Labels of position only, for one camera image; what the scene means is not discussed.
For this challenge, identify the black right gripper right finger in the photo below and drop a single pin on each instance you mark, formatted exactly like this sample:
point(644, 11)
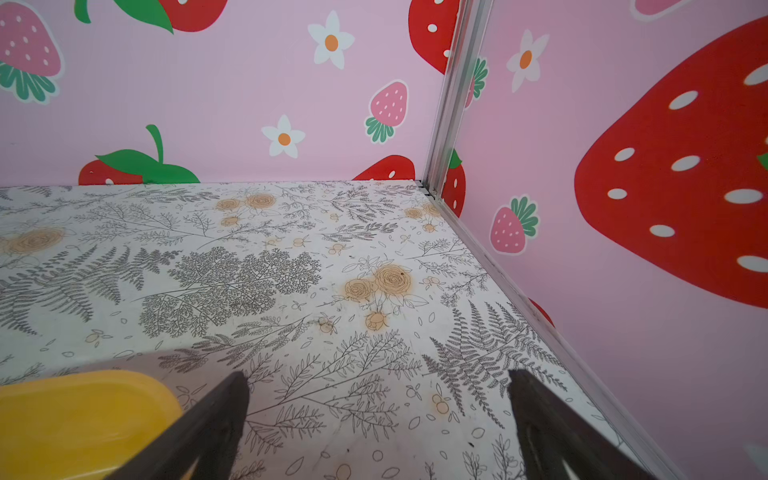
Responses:
point(557, 443)

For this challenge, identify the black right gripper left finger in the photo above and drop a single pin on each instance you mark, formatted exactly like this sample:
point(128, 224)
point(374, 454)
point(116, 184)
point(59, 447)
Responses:
point(202, 443)

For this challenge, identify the yellow plastic tray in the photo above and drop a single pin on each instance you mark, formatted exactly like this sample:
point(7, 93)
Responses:
point(81, 426)

